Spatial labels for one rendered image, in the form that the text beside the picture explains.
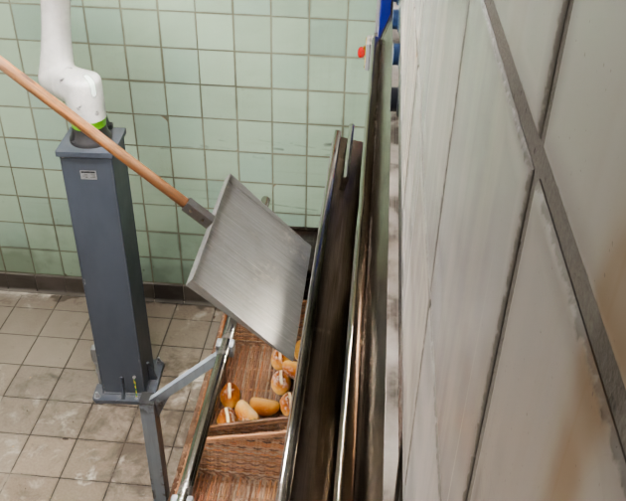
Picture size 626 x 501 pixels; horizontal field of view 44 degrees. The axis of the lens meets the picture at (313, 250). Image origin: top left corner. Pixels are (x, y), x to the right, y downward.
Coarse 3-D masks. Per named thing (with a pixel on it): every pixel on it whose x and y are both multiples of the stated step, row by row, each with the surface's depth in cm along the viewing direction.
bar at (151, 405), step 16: (224, 336) 196; (224, 352) 191; (192, 368) 201; (208, 368) 199; (224, 368) 188; (176, 384) 203; (144, 400) 208; (160, 400) 207; (208, 400) 178; (144, 416) 210; (208, 416) 174; (144, 432) 213; (160, 432) 217; (208, 432) 171; (160, 448) 218; (192, 448) 166; (160, 464) 220; (192, 464) 162; (160, 480) 224; (192, 480) 160; (160, 496) 229; (176, 496) 156; (192, 496) 156
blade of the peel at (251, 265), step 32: (224, 192) 231; (224, 224) 225; (256, 224) 238; (224, 256) 215; (256, 256) 226; (288, 256) 239; (192, 288) 197; (224, 288) 206; (256, 288) 217; (288, 288) 228; (256, 320) 208; (288, 320) 218; (288, 352) 209
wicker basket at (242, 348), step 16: (304, 304) 268; (224, 320) 270; (256, 336) 279; (240, 352) 278; (256, 352) 278; (272, 352) 278; (240, 368) 271; (256, 368) 271; (272, 368) 272; (208, 384) 244; (224, 384) 264; (240, 384) 264; (256, 384) 265; (272, 416) 253; (288, 416) 224; (224, 432) 229; (240, 432) 229
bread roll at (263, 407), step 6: (252, 402) 251; (258, 402) 250; (264, 402) 249; (270, 402) 250; (276, 402) 251; (252, 408) 251; (258, 408) 249; (264, 408) 249; (270, 408) 249; (276, 408) 250; (258, 414) 250; (264, 414) 250; (270, 414) 250
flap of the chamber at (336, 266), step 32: (352, 160) 225; (352, 192) 211; (352, 224) 198; (352, 256) 186; (320, 288) 173; (320, 320) 164; (320, 352) 156; (320, 384) 149; (320, 416) 143; (320, 448) 136; (320, 480) 131
